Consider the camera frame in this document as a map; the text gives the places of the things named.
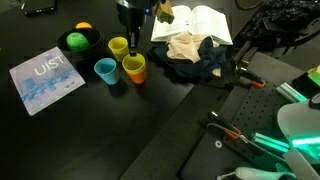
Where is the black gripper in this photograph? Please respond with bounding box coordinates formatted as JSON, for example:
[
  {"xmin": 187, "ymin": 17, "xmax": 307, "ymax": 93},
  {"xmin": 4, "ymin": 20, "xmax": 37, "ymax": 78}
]
[{"xmin": 116, "ymin": 0, "xmax": 149, "ymax": 57}]

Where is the yellow-green plastic cup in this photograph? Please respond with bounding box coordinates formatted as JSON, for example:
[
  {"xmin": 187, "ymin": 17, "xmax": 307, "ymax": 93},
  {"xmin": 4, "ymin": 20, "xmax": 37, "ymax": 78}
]
[{"xmin": 107, "ymin": 36, "xmax": 130, "ymax": 63}]

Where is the yellow plastic cup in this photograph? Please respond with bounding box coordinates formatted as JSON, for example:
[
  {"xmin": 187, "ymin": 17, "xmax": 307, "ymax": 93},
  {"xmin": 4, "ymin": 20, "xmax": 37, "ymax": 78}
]
[{"xmin": 121, "ymin": 53, "xmax": 147, "ymax": 75}]

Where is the orange plastic cup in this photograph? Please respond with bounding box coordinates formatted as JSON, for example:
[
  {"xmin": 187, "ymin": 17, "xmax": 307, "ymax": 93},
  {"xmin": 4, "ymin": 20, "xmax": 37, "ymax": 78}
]
[{"xmin": 124, "ymin": 64, "xmax": 148, "ymax": 85}]

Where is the black bowl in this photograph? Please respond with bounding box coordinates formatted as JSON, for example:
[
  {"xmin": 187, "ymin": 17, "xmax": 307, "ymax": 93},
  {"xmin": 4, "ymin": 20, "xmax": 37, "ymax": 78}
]
[{"xmin": 56, "ymin": 27, "xmax": 104, "ymax": 63}]

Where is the blue plastic cup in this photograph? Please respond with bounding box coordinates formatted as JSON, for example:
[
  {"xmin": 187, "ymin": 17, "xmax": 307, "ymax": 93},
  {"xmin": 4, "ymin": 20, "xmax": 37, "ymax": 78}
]
[{"xmin": 93, "ymin": 57, "xmax": 120, "ymax": 86}]

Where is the beige cloth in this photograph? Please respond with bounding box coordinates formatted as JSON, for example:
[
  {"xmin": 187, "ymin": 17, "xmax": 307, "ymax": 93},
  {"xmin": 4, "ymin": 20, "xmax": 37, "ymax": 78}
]
[{"xmin": 165, "ymin": 31, "xmax": 223, "ymax": 77}]

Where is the orange fruit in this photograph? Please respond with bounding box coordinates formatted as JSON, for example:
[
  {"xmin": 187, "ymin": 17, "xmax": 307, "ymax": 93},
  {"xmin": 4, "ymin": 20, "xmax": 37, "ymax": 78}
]
[{"xmin": 75, "ymin": 21, "xmax": 93, "ymax": 30}]

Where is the green ball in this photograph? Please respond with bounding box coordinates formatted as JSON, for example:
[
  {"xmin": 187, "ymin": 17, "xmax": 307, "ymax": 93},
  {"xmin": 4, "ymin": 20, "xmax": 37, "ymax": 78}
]
[{"xmin": 66, "ymin": 32, "xmax": 90, "ymax": 52}]

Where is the navy blue cloth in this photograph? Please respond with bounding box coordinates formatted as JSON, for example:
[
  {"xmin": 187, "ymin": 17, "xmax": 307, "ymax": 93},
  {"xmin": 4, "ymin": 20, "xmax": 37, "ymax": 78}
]
[{"xmin": 146, "ymin": 36, "xmax": 229, "ymax": 80}]

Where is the open white book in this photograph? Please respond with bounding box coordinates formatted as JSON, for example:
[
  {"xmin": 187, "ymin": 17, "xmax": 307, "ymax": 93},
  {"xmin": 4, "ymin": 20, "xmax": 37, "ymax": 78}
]
[{"xmin": 150, "ymin": 4, "xmax": 234, "ymax": 46}]

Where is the UIST booklet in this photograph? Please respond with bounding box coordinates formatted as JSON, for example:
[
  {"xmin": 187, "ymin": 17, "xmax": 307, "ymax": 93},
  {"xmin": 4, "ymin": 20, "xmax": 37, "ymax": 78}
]
[{"xmin": 9, "ymin": 46, "xmax": 86, "ymax": 117}]

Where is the black flat device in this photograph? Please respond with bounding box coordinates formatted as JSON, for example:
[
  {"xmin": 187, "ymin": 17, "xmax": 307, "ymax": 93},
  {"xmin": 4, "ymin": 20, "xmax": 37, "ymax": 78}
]
[{"xmin": 21, "ymin": 0, "xmax": 57, "ymax": 16}]

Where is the black orange clamp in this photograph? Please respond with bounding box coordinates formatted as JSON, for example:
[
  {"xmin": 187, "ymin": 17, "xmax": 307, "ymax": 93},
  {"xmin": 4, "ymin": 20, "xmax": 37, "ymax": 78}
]
[
  {"xmin": 201, "ymin": 111, "xmax": 242, "ymax": 141},
  {"xmin": 233, "ymin": 64, "xmax": 267, "ymax": 89}
]

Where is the black perforated board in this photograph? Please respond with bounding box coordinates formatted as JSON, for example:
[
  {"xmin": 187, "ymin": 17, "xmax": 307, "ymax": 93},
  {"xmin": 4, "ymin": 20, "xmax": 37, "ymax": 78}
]
[{"xmin": 221, "ymin": 79, "xmax": 320, "ymax": 171}]

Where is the black fleece jacket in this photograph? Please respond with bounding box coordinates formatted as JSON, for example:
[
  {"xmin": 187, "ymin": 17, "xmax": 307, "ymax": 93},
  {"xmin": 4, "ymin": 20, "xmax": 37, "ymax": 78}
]
[{"xmin": 239, "ymin": 0, "xmax": 320, "ymax": 48}]

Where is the green box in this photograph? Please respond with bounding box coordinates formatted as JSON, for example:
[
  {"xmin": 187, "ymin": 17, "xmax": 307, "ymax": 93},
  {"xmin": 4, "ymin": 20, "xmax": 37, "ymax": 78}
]
[{"xmin": 306, "ymin": 64, "xmax": 320, "ymax": 88}]

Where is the brown wrist camera box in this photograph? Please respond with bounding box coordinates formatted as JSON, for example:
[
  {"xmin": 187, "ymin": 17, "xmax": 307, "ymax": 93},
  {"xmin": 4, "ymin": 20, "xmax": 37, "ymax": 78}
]
[{"xmin": 153, "ymin": 0, "xmax": 175, "ymax": 25}]

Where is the black cable loop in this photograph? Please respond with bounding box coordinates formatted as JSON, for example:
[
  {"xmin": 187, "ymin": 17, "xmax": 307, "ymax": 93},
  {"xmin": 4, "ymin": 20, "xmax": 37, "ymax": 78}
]
[{"xmin": 234, "ymin": 0, "xmax": 264, "ymax": 11}]

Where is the thin grey cable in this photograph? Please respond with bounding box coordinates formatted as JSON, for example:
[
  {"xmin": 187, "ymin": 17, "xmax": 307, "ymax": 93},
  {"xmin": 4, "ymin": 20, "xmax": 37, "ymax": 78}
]
[{"xmin": 206, "ymin": 123, "xmax": 288, "ymax": 164}]

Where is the aluminium rail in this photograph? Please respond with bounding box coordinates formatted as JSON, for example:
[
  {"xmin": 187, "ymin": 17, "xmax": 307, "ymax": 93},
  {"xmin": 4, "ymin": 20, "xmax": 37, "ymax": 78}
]
[
  {"xmin": 275, "ymin": 82, "xmax": 308, "ymax": 104},
  {"xmin": 251, "ymin": 132, "xmax": 291, "ymax": 154}
]

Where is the white plastic handle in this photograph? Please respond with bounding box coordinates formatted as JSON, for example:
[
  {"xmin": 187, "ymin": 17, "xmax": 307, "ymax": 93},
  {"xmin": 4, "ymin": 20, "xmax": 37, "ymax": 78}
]
[{"xmin": 216, "ymin": 166, "xmax": 298, "ymax": 180}]

